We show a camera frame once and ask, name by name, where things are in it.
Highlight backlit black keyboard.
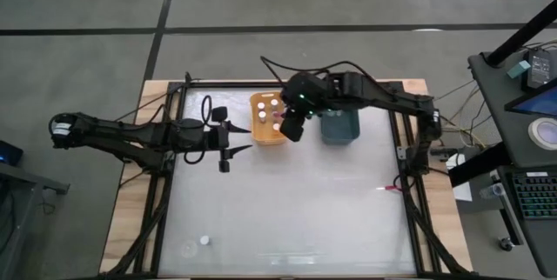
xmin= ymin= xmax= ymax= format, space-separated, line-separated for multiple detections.
xmin=512 ymin=170 xmax=557 ymax=221

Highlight tangled floor cables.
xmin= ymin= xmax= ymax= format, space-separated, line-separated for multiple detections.
xmin=430 ymin=79 xmax=493 ymax=149

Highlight small teal box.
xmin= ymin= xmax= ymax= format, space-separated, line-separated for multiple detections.
xmin=506 ymin=59 xmax=532 ymax=80

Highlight black slanted pole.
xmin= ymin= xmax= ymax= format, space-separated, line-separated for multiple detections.
xmin=485 ymin=0 xmax=557 ymax=68

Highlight black device with blue light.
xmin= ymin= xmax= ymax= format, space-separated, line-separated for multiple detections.
xmin=0 ymin=139 xmax=25 ymax=168

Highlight tablet with blue screen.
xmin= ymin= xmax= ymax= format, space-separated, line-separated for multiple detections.
xmin=504 ymin=80 xmax=557 ymax=118

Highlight orange plastic bin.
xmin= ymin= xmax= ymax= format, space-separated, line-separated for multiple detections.
xmin=249 ymin=90 xmax=292 ymax=146

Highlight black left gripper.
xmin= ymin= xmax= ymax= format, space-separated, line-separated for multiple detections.
xmin=202 ymin=105 xmax=254 ymax=174

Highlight white paper sheet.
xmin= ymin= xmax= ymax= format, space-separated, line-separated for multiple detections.
xmin=446 ymin=153 xmax=473 ymax=203

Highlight white tape roll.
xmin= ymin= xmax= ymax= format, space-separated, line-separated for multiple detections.
xmin=527 ymin=117 xmax=557 ymax=150

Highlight clear plastic tube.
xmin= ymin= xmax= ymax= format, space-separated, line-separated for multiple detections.
xmin=480 ymin=183 xmax=508 ymax=201

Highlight black metal table frame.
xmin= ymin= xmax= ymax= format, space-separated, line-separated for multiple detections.
xmin=97 ymin=77 xmax=473 ymax=280

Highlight dark grey side desk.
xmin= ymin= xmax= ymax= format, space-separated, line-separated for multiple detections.
xmin=467 ymin=49 xmax=557 ymax=279

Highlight grey metal cart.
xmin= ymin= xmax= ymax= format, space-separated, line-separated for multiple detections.
xmin=0 ymin=162 xmax=70 ymax=280

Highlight black desk support bar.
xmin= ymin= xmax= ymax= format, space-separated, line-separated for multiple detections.
xmin=447 ymin=140 xmax=517 ymax=188

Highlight teal plastic bin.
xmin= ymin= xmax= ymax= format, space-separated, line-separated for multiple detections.
xmin=320 ymin=109 xmax=361 ymax=146

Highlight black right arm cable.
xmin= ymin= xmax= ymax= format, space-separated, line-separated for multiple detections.
xmin=259 ymin=55 xmax=395 ymax=98

